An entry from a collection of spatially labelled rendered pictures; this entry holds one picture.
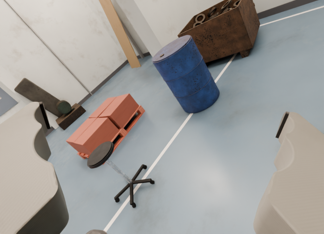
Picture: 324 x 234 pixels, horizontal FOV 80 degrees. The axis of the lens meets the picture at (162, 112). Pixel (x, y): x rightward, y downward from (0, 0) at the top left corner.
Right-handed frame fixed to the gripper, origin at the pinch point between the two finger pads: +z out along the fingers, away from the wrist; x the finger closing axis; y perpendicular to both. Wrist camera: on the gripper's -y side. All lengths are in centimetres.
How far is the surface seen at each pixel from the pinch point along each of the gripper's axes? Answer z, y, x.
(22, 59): 551, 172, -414
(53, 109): 489, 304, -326
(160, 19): 399, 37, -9
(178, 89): 211, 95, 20
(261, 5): 404, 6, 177
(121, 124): 248, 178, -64
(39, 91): 495, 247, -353
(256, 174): 96, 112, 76
